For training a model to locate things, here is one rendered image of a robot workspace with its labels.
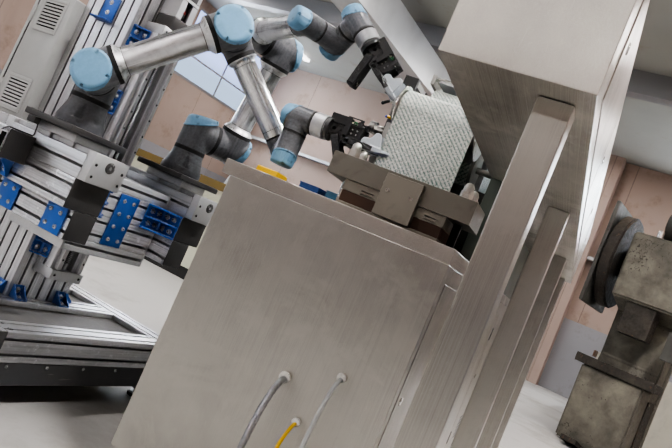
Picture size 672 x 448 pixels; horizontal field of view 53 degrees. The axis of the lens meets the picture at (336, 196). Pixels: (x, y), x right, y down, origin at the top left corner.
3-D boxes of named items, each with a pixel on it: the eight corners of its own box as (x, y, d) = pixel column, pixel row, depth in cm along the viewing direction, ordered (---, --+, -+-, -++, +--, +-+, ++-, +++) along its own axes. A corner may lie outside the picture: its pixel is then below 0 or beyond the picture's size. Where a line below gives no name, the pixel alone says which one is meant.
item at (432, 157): (369, 175, 195) (394, 117, 196) (444, 203, 186) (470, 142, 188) (369, 175, 195) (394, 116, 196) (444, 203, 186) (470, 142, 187)
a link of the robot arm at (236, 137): (199, 149, 259) (269, 23, 253) (232, 164, 267) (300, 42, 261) (207, 158, 249) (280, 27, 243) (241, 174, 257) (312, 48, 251)
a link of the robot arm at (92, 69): (84, 101, 201) (257, 46, 210) (75, 94, 186) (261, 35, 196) (70, 63, 200) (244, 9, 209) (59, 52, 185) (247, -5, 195)
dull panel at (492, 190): (513, 305, 391) (528, 266, 393) (518, 307, 390) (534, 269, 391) (458, 257, 183) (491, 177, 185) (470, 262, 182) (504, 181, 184)
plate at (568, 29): (524, 265, 394) (544, 218, 397) (571, 284, 384) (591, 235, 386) (425, 46, 107) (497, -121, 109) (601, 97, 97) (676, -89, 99)
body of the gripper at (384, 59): (399, 63, 202) (382, 32, 206) (374, 78, 204) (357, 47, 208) (405, 73, 209) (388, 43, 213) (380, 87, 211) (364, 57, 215)
